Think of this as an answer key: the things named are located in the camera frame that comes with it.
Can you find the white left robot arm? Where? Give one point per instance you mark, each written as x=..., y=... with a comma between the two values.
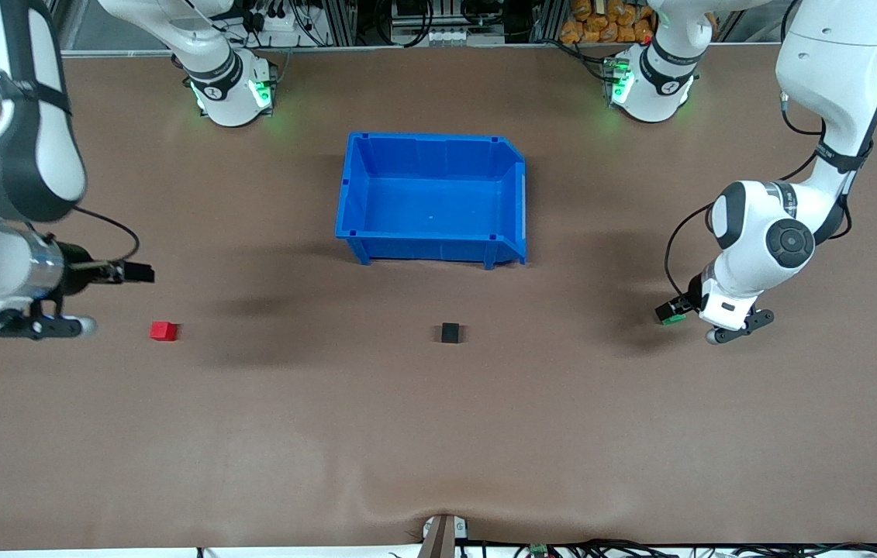
x=826, y=70

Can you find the green cube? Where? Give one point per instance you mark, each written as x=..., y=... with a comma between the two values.
x=675, y=318

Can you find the red cube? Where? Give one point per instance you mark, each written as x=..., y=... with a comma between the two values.
x=163, y=332

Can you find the black cube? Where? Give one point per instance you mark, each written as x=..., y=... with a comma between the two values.
x=451, y=333

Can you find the white power strip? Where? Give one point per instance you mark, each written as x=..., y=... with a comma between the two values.
x=279, y=19

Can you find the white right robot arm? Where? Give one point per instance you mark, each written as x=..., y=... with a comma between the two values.
x=62, y=163

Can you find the metal table edge clamp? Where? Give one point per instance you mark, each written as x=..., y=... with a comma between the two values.
x=444, y=536

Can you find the blue plastic storage bin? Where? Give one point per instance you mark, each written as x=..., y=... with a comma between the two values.
x=430, y=205

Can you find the orange packets pile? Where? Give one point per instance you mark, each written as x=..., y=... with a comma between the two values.
x=601, y=23

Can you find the large table cover mat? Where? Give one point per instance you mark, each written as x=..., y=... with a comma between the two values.
x=438, y=434

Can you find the small green connector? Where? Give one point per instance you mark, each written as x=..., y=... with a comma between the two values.
x=537, y=550

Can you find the white terminal block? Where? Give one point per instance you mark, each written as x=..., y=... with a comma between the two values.
x=461, y=36

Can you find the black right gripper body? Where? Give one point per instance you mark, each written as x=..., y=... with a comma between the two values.
x=78, y=261

